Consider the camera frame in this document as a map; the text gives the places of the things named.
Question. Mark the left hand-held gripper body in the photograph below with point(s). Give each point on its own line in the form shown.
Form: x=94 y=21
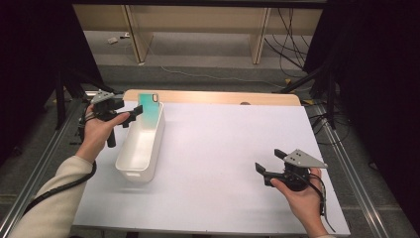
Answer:
x=106 y=107

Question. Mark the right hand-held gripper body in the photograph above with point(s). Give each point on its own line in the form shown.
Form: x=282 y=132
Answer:
x=303 y=160

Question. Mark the turquoise phone case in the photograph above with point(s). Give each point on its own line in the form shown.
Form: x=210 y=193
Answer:
x=150 y=109

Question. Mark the white plastic bin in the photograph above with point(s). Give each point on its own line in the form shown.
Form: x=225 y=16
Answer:
x=138 y=148

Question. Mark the person's left hand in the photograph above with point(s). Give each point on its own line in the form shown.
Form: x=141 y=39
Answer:
x=94 y=135

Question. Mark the person's right hand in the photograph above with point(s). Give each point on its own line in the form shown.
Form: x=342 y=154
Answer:
x=303 y=205

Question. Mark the black metal stand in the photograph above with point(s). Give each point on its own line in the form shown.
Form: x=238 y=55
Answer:
x=331 y=99
x=60 y=99

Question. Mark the white table board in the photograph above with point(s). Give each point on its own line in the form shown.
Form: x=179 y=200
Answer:
x=204 y=185

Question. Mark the yellow floor tape piece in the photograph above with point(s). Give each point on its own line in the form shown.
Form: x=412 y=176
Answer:
x=308 y=101
x=289 y=80

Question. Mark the dark round table grommet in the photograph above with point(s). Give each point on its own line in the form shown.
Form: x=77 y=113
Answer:
x=245 y=103

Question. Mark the small white floor device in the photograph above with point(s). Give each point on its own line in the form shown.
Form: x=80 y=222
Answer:
x=112 y=40

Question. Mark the black curtain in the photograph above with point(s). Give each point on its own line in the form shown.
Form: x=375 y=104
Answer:
x=379 y=66
x=26 y=49

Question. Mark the metal floor rail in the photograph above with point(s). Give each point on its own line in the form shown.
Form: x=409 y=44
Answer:
x=33 y=178
x=350 y=175

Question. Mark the light wooden desk frame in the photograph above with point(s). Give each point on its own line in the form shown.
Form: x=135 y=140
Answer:
x=198 y=18

